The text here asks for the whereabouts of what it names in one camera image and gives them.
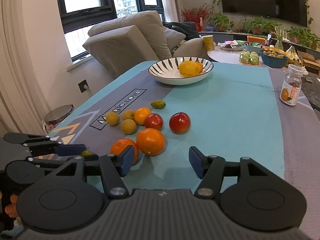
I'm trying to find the metal lidded jar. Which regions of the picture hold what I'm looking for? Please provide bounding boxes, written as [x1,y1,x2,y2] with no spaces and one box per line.
[43,105,74,134]

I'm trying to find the orange near left finger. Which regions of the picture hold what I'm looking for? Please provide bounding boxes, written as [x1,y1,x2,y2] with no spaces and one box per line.
[110,138,139,163]

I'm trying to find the brown longan left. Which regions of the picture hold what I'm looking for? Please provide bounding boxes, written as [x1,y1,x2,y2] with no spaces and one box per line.
[105,111,120,126]

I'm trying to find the brown longan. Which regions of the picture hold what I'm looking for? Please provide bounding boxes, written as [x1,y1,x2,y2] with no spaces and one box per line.
[121,109,135,120]
[120,119,137,135]
[105,111,120,126]

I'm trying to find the brown longan front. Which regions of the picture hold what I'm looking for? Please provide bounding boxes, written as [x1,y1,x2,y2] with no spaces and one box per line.
[120,119,137,135]

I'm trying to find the teal grey table mat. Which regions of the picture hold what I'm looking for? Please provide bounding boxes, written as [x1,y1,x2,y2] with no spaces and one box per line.
[50,62,319,239]

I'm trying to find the brown longan middle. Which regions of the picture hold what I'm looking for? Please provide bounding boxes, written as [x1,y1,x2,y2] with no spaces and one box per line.
[121,109,135,120]

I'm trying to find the large orange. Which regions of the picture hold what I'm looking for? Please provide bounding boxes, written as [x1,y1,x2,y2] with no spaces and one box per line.
[136,128,165,157]

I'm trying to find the small mandarin orange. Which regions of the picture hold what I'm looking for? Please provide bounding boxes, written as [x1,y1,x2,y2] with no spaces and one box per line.
[134,107,152,126]

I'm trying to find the red apple right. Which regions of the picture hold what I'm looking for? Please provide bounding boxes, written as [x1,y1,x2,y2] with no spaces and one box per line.
[169,112,191,134]

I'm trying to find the red apple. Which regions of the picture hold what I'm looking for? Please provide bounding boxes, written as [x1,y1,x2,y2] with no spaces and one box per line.
[169,112,191,134]
[144,113,164,131]

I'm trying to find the glass vitamin bottle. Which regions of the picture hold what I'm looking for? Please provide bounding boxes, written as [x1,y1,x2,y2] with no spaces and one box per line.
[280,64,304,106]

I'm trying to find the red apple left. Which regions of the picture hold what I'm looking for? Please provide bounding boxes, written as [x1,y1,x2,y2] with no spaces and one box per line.
[144,113,164,131]

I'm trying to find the beige sofa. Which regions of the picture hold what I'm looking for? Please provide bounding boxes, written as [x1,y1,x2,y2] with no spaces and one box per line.
[83,10,207,78]

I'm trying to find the small green fruit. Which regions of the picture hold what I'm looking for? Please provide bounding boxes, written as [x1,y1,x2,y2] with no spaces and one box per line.
[151,100,166,109]

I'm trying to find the blue basket of longans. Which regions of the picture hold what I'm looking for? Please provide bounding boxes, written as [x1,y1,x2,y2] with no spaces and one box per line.
[261,50,288,68]

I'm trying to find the green apples pack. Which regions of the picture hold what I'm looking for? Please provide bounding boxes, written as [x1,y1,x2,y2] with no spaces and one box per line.
[239,50,260,66]

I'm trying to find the banana bunch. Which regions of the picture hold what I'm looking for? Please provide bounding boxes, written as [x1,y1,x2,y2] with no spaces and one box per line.
[285,46,303,67]

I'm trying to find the yellow lemon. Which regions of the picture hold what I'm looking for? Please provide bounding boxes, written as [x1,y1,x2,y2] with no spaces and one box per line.
[178,61,203,77]

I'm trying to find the round white coffee table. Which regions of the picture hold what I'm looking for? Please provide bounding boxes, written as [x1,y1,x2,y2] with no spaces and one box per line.
[207,45,273,68]

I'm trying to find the striped white ceramic bowl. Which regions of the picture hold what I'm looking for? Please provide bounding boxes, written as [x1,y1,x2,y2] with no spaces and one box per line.
[149,56,214,86]

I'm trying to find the yellow can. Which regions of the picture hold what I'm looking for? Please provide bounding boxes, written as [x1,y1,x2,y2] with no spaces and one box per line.
[202,35,216,51]

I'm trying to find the grey sofa cushion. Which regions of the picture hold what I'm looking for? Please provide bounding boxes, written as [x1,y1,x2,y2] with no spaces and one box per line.
[164,27,186,52]

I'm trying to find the green potted plant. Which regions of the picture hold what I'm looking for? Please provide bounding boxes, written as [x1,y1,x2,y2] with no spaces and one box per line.
[209,12,234,32]

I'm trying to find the black clothes on sofa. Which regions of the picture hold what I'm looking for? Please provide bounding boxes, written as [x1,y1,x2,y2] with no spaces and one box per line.
[163,22,200,41]

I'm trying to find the red flower plant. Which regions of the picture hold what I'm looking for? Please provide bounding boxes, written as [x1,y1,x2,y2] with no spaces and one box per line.
[181,3,210,31]

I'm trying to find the wall power socket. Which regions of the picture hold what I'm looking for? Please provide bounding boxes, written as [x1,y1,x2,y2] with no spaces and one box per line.
[78,80,89,93]

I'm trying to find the window black frame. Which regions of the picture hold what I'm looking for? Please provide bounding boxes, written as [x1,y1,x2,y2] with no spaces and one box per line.
[57,0,165,62]

